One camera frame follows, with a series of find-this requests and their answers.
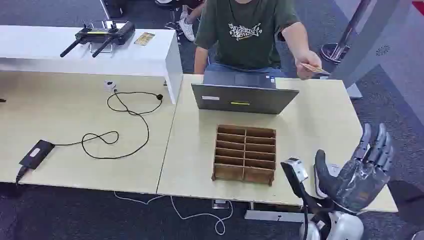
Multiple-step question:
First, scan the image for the grey sign board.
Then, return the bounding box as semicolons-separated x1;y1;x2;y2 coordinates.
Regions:
320;0;415;100

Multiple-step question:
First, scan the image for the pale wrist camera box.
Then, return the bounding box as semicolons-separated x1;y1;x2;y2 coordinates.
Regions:
280;157;310;200

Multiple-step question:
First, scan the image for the white cable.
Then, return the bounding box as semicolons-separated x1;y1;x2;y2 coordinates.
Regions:
113;191;234;236

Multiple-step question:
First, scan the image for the black adapter cable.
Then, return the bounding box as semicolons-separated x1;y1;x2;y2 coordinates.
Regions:
52;91;164;161

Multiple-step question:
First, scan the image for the chrome stanchion pole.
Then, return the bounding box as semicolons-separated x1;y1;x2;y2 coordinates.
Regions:
320;0;373;64

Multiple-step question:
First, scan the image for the black box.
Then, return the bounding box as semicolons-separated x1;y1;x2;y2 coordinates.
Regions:
99;0;129;19

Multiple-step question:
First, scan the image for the grey laptop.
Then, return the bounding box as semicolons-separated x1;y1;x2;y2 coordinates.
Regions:
191;70;300;116

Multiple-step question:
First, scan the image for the person's left hand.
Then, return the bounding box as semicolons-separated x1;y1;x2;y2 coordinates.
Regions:
294;49;323;80

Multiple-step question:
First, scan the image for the white desk shelf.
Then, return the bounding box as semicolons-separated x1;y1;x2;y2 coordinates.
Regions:
0;24;184;106

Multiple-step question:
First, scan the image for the black remote controller with antennas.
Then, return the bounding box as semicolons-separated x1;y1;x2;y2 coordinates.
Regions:
59;20;136;59

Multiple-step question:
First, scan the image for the yellow printed card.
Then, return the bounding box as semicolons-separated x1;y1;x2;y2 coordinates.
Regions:
134;32;156;47
300;62;331;76

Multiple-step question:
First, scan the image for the black power cord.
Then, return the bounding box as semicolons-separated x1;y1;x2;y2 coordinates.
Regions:
14;165;30;185

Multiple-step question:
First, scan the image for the person in background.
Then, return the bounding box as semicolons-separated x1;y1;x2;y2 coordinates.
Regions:
178;0;207;43

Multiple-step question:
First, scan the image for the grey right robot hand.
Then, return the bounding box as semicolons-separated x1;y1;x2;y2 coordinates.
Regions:
313;123;395;215

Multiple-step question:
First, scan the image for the black power adapter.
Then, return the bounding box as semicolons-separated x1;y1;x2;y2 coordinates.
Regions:
18;139;56;170

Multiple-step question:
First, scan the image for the wooden card sorting box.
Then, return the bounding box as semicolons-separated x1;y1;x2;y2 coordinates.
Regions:
211;124;277;187

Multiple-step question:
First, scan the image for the small white round device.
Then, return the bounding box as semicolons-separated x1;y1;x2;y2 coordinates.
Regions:
102;79;118;92

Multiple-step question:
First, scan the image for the silver metal stand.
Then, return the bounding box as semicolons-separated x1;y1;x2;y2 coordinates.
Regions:
88;19;129;55

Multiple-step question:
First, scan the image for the white desk foot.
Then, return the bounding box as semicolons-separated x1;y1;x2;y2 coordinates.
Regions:
244;209;308;223

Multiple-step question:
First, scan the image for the floor power socket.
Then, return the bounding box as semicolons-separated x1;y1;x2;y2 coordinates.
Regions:
211;199;231;210

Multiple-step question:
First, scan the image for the black stool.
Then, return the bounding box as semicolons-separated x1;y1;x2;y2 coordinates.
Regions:
154;0;186;45

